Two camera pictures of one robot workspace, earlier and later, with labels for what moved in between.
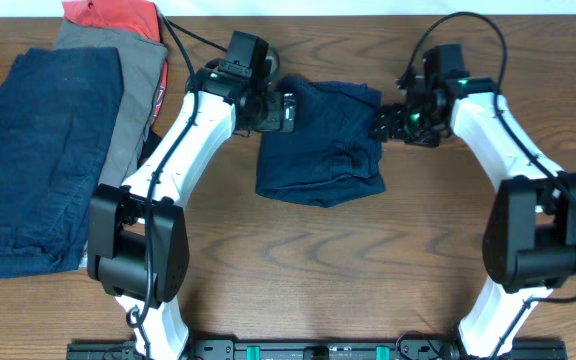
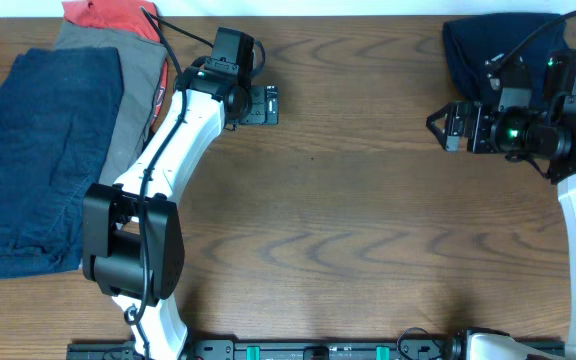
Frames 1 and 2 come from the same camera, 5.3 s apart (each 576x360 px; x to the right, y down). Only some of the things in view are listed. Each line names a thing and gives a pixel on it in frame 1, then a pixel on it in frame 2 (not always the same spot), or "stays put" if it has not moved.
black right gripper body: [413, 126] → [512, 132]
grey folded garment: [143, 63] stays put
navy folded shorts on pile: [47, 139] stays put
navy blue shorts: [330, 156] → [472, 41]
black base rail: [320, 349] stays put
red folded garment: [136, 18] stays put
